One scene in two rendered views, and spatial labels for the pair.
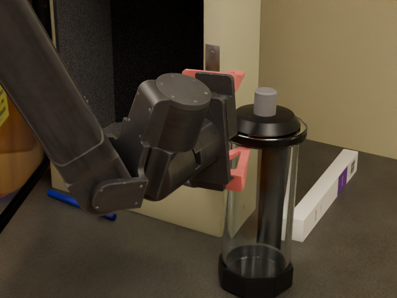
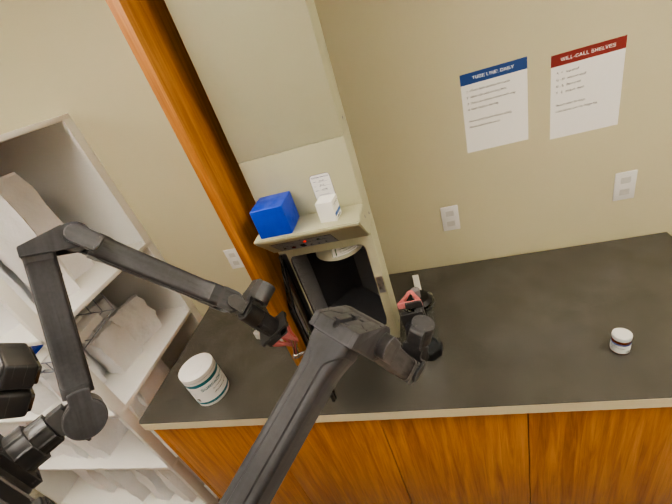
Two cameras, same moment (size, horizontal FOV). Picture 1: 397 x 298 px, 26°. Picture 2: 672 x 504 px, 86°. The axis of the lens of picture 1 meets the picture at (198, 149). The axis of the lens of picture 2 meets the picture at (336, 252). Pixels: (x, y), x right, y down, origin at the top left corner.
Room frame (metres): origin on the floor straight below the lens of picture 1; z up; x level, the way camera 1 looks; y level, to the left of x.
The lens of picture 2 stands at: (0.19, 0.30, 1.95)
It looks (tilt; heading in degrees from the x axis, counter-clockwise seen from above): 30 degrees down; 347
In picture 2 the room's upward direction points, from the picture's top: 19 degrees counter-clockwise
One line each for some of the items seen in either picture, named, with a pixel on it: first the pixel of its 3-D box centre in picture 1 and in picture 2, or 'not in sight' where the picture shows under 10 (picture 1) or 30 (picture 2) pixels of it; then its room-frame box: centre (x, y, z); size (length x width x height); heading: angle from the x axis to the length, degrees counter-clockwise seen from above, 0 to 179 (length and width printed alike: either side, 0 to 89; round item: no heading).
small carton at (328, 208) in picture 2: not in sight; (328, 208); (1.10, 0.07, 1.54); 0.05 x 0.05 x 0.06; 52
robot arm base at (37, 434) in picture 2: not in sight; (31, 444); (0.86, 0.86, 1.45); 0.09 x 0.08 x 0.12; 27
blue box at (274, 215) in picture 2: not in sight; (275, 214); (1.18, 0.21, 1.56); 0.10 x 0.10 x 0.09; 59
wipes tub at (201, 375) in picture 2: not in sight; (204, 379); (1.32, 0.68, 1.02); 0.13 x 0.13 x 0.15
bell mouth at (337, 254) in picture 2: not in sight; (337, 240); (1.26, 0.04, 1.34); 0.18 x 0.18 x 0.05
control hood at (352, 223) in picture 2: not in sight; (313, 236); (1.14, 0.13, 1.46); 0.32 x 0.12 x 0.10; 59
